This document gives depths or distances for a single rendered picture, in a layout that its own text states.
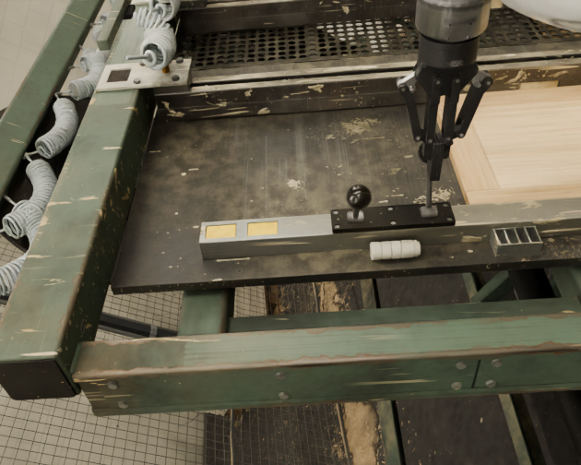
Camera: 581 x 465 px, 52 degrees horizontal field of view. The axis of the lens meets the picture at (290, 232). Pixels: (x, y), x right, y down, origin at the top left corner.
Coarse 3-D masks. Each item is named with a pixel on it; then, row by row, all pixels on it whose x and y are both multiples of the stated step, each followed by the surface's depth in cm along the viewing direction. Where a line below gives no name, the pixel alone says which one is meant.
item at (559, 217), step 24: (312, 216) 100; (456, 216) 98; (480, 216) 97; (504, 216) 97; (528, 216) 96; (552, 216) 96; (576, 216) 96; (216, 240) 98; (240, 240) 98; (264, 240) 98; (288, 240) 98; (312, 240) 98; (336, 240) 98; (360, 240) 98; (384, 240) 98; (432, 240) 98; (456, 240) 98; (480, 240) 99
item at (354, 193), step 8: (352, 192) 86; (360, 192) 86; (368, 192) 87; (352, 200) 86; (360, 200) 86; (368, 200) 87; (352, 208) 88; (360, 208) 87; (352, 216) 97; (360, 216) 97
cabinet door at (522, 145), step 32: (512, 96) 125; (544, 96) 124; (576, 96) 124; (480, 128) 119; (512, 128) 118; (544, 128) 117; (576, 128) 116; (480, 160) 111; (512, 160) 111; (544, 160) 110; (576, 160) 109; (480, 192) 105; (512, 192) 104; (544, 192) 103; (576, 192) 103
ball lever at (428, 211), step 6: (420, 150) 92; (420, 156) 92; (426, 162) 93; (426, 174) 94; (426, 180) 95; (426, 186) 95; (432, 186) 95; (426, 192) 96; (432, 192) 96; (426, 198) 96; (426, 204) 96; (420, 210) 98; (426, 210) 96; (432, 210) 96; (426, 216) 96; (432, 216) 97
